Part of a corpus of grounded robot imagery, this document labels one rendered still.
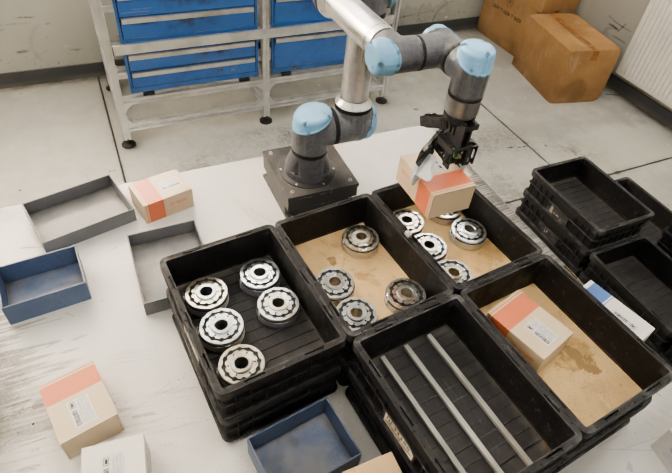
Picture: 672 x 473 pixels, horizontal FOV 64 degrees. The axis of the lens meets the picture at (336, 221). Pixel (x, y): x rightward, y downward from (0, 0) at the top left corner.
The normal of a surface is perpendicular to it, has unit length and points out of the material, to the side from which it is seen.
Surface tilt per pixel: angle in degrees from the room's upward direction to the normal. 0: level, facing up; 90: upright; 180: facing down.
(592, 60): 88
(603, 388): 0
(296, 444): 0
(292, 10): 90
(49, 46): 90
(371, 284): 0
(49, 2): 90
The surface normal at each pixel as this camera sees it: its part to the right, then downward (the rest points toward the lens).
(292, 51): 0.41, 0.65
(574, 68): 0.21, 0.68
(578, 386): 0.08, -0.72
